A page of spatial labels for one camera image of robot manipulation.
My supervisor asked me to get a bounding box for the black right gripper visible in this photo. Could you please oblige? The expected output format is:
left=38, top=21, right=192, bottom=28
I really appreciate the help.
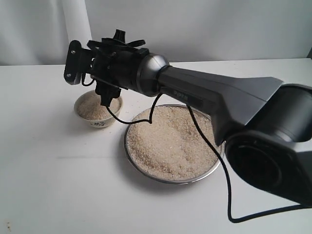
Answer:
left=90, top=47, right=149, bottom=107

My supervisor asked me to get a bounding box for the black camera cable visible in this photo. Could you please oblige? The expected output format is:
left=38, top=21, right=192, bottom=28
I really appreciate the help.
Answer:
left=81, top=29, right=308, bottom=223

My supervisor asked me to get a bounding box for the steel basin of rice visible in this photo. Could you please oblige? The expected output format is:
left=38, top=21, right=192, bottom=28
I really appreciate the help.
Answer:
left=124, top=104, right=220, bottom=184

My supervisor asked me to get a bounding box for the small white ceramic bowl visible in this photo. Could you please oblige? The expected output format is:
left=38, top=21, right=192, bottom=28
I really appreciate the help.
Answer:
left=74, top=90, right=115, bottom=128

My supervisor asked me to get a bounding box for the white backdrop curtain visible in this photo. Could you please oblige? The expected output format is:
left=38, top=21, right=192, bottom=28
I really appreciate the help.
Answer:
left=0, top=0, right=312, bottom=65

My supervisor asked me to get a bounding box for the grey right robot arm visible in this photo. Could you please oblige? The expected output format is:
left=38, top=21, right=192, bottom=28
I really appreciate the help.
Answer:
left=90, top=48, right=312, bottom=206

